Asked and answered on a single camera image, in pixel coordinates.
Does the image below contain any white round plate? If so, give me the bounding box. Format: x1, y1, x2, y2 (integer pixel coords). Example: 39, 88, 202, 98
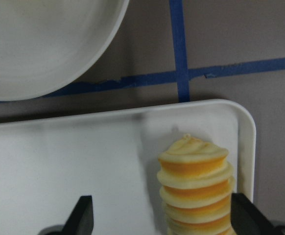
0, 0, 129, 101

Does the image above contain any white rectangular tray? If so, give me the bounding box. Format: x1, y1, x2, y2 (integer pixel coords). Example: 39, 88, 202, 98
0, 99, 256, 235

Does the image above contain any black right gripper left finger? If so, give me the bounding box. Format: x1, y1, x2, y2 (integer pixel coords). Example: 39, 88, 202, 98
40, 195, 94, 235

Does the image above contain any yellow spiral bread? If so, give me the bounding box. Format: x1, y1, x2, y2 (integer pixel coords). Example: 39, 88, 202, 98
157, 134, 235, 235

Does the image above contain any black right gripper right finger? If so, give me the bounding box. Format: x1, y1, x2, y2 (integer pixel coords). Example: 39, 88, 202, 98
231, 193, 285, 235

